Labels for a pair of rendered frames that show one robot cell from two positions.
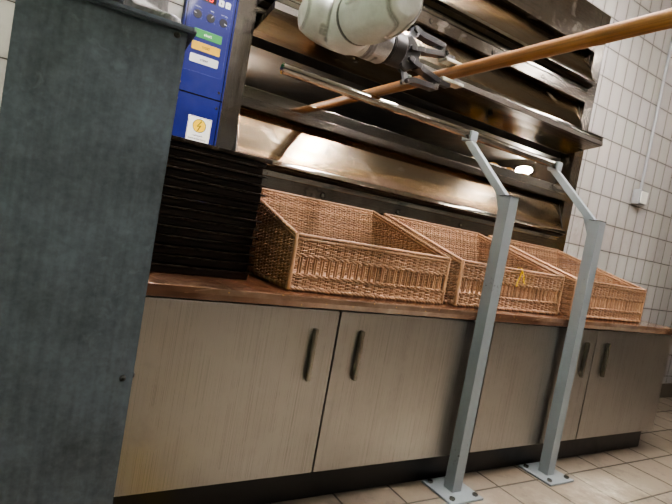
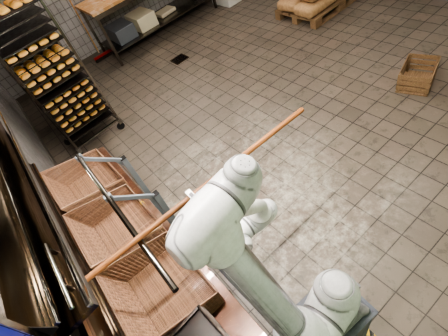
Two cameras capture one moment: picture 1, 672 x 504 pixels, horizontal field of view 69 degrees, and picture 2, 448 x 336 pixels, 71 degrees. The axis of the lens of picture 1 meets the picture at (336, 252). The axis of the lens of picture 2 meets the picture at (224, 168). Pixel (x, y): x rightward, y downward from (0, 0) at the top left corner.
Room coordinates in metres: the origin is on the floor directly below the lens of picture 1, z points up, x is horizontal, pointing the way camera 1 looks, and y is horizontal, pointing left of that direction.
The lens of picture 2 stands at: (0.90, 0.77, 2.38)
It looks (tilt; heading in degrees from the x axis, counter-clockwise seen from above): 47 degrees down; 277
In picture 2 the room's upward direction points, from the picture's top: 21 degrees counter-clockwise
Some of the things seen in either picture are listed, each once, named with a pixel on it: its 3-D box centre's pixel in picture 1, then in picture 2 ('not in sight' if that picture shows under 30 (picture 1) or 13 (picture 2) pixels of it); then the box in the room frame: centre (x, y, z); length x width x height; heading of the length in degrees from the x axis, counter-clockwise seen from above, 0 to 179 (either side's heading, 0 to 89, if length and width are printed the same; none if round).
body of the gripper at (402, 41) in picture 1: (401, 52); not in sight; (1.14, -0.07, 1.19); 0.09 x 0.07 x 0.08; 120
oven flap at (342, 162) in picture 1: (434, 184); (54, 231); (2.12, -0.37, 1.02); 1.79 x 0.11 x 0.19; 121
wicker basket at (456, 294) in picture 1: (468, 262); (116, 225); (1.90, -0.52, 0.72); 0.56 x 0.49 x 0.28; 122
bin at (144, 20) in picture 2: not in sight; (141, 19); (2.05, -5.03, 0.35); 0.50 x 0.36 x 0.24; 123
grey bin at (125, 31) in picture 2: not in sight; (121, 31); (2.41, -4.81, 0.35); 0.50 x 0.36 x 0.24; 121
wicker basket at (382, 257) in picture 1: (339, 242); (159, 287); (1.59, -0.01, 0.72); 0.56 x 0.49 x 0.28; 121
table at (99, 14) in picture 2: not in sight; (152, 6); (1.81, -5.17, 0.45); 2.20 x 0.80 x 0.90; 31
